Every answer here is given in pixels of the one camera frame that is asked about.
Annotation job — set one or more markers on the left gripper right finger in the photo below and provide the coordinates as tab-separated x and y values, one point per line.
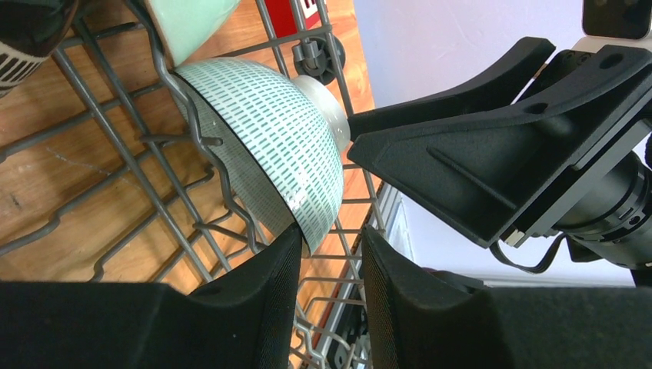
417	320

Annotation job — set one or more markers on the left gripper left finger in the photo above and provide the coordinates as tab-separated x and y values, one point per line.
243	319

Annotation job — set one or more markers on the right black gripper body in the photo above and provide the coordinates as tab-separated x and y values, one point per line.
612	222

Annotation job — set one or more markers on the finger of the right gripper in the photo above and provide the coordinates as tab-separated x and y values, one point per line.
513	172
495	87

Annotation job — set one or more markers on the light blue striped bowl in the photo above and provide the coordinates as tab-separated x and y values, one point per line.
281	156

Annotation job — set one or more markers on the mint green bowl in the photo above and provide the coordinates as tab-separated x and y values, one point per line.
185	25

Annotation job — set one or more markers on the red toy block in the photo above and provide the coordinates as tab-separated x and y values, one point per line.
282	16

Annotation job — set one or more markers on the black patterned bowl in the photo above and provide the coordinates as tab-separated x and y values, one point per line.
30	32

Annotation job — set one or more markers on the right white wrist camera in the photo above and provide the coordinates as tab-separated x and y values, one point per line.
615	22

